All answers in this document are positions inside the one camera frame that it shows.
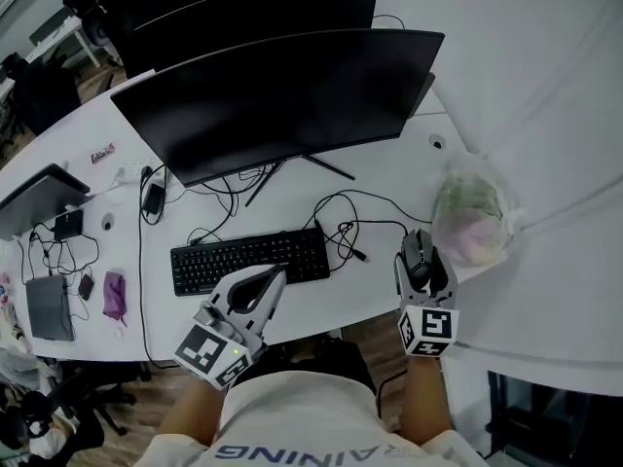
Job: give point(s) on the person's right forearm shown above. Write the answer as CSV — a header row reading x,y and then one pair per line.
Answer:
x,y
423,397

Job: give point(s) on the dark framed glass window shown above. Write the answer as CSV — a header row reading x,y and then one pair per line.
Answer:
x,y
550,426

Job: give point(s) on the black grey computer mouse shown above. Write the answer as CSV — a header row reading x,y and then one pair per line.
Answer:
x,y
418,258

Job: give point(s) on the black keyboard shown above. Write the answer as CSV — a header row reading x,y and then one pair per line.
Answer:
x,y
233,256

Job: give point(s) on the small black mouse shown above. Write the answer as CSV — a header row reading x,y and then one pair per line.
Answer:
x,y
86,287

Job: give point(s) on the scattered colourful stickers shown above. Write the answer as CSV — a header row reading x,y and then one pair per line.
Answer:
x,y
6,290

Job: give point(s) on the person's white printed shirt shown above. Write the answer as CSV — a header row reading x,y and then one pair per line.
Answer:
x,y
302,416

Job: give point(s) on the purple cloth pouch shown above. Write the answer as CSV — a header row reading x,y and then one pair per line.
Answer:
x,y
115,295

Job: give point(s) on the person's black shorts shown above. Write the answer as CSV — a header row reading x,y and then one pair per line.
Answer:
x,y
336,363

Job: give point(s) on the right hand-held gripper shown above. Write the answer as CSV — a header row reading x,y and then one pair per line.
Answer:
x,y
433,329

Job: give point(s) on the black office chair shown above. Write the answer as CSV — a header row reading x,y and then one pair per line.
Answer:
x,y
129,12
97,406
48,100

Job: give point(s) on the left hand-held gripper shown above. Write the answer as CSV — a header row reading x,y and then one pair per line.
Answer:
x,y
214,353

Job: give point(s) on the black curved monitor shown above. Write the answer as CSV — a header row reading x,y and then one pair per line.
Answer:
x,y
253,12
282,105

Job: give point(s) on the small snack wrapper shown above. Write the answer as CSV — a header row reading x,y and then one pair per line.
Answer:
x,y
103,153

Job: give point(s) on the clear plastic bag with contents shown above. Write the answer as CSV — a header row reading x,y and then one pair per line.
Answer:
x,y
467,212

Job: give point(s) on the black power adapter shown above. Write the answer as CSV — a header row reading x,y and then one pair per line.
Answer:
x,y
153,198

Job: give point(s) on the white power strip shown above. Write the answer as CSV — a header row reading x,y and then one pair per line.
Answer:
x,y
134,167

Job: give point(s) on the silver laptop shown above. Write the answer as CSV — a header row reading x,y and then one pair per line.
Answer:
x,y
48,309

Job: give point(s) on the black docking box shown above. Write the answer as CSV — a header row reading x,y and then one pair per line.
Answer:
x,y
68,224

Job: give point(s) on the black left side monitor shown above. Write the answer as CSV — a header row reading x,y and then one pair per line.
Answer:
x,y
39,197

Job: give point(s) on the person's left forearm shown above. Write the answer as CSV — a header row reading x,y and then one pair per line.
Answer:
x,y
194,411

